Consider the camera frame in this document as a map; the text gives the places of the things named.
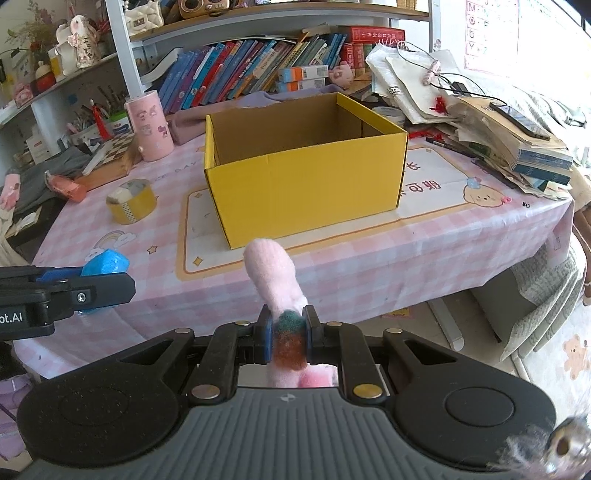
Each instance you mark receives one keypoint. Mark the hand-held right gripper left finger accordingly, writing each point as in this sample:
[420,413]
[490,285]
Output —
[265,339]

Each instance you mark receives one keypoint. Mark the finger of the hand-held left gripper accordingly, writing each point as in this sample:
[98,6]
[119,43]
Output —
[106,290]
[60,274]

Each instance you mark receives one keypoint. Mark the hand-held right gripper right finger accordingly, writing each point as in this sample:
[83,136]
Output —
[314,339]

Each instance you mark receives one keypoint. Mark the blue packet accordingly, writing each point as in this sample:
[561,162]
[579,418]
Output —
[106,263]

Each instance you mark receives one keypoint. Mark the pink felt toy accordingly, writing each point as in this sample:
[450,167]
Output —
[272,272]

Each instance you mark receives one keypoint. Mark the yellow cardboard box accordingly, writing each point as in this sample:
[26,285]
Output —
[300,194]

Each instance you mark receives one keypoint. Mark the pink checkered cloth desktop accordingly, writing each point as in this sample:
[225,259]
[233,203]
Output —
[346,277]

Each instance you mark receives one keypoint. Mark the orange pink toy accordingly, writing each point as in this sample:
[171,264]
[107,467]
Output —
[69,188]

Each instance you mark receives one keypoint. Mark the lilac fabric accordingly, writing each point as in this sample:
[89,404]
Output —
[18,397]

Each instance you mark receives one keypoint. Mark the yellow tape roll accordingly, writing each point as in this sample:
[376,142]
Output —
[138,205]

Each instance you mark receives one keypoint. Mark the dark grey cloth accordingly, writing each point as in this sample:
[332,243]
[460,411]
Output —
[51,161]

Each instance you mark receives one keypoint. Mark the wooden chessboard box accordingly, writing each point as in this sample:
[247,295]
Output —
[111,157]

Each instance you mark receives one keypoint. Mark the white jar green label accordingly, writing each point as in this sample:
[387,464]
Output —
[121,124]

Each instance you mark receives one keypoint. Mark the pink cylinder pen holder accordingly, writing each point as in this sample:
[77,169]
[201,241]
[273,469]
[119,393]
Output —
[150,124]

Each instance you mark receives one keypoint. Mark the bunch of pens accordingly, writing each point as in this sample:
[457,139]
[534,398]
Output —
[106,104]

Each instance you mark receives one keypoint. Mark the purple cloth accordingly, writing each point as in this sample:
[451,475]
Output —
[189,122]

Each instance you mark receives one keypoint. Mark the white cartoon desk mat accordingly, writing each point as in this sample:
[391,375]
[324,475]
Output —
[434,184]

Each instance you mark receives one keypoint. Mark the white plush rabbit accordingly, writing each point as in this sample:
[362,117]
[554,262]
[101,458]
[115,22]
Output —
[83,46]

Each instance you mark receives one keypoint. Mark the white tape roll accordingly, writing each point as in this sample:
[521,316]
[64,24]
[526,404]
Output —
[388,113]

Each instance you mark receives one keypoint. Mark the black pen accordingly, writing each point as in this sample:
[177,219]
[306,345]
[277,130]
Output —
[455,146]

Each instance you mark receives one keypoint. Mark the dried flower bouquet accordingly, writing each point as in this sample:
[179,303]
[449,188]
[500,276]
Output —
[32,27]

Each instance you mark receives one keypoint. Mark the orange blue small box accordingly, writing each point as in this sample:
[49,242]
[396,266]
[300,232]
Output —
[302,86]
[304,73]

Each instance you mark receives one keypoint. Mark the row of colourful books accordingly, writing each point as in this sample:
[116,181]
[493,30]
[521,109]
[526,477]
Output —
[240,69]

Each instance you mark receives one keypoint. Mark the bear print rug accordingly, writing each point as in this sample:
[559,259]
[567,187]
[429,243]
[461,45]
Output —
[572,355]

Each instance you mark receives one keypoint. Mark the stack of white papers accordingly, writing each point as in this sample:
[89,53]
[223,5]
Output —
[415,92]

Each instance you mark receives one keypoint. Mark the pink pig plush toy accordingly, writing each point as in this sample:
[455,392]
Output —
[344,74]

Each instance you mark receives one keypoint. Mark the white quilted handbag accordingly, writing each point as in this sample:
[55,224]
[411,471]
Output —
[143,18]

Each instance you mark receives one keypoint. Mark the grey fluffy charm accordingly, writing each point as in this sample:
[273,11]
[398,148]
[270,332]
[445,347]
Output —
[565,445]

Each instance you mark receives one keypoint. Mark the pile of worn books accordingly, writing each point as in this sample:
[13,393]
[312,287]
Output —
[531,161]

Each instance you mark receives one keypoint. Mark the black smartphone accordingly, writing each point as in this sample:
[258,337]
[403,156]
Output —
[521,121]

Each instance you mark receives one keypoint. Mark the thick red books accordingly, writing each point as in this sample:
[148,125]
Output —
[374,34]

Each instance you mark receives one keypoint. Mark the white shelf frame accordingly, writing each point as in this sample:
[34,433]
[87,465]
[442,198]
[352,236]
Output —
[122,46]

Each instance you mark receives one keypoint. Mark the alphabet wall poster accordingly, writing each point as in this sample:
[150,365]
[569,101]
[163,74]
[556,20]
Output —
[489,37]

